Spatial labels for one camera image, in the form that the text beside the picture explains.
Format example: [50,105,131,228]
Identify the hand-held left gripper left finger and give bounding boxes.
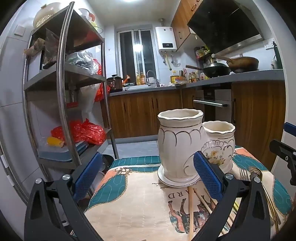
[24,152,104,241]

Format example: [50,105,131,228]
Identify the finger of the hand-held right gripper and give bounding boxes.
[269,139,296,186]
[284,122,296,138]

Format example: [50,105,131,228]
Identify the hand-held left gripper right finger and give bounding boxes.
[192,151,271,241]

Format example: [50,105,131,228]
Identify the wooden chopstick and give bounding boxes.
[221,214,233,235]
[195,190,213,214]
[188,186,195,241]

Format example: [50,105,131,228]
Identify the gold fork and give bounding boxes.
[248,167,281,233]

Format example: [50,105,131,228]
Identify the silver fork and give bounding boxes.
[239,167,251,181]

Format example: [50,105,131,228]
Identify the cream ceramic double utensil holder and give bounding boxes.
[157,109,236,188]

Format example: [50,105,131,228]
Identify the black round object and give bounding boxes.
[102,154,114,172]

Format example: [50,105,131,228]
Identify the blue-grey plastic tray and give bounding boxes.
[38,141,89,161]

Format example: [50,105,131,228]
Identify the crumpled red plastic bag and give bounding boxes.
[51,119,107,145]

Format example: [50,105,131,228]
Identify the yellow packet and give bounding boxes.
[47,137,65,147]

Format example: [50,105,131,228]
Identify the printed tablecloth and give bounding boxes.
[84,145,293,241]

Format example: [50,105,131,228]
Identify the grey kitchen countertop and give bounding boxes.
[109,69,285,96]

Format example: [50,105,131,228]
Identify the built-in steel oven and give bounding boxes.
[193,89,232,123]

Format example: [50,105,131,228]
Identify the dark green container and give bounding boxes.
[272,42,284,69]

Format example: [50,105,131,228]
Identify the white plastic bag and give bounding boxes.
[80,83,101,116]

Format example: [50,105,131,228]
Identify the brown frying pan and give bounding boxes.
[211,54,259,73]

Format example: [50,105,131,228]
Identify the wooden base cabinets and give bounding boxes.
[107,81,287,172]

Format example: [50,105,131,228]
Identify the hanging red plastic bag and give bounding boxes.
[94,59,111,102]

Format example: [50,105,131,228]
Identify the black wok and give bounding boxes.
[186,62,232,78]

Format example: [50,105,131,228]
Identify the rice cooker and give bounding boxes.
[107,74,123,92]

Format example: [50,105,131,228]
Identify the metal shelf rack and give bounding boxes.
[22,2,119,169]

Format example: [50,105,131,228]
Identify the metal faucet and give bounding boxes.
[146,70,160,87]

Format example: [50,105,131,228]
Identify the clear plastic bag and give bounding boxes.
[66,51,100,76]

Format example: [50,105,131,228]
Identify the black range hood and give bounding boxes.
[187,0,264,55]

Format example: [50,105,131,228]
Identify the kitchen window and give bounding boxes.
[117,29,156,80]

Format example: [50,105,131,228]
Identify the dark food packet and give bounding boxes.
[43,29,61,67]

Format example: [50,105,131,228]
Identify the brown bundle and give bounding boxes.
[24,38,45,56]

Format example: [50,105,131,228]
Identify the white water heater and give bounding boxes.
[155,26,177,52]

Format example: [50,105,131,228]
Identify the stacked plastic bowls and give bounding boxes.
[79,9,96,22]

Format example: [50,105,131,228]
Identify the wooden wall cabinet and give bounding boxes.
[171,0,204,50]

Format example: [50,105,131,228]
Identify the white wall switch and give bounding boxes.
[14,25,26,37]

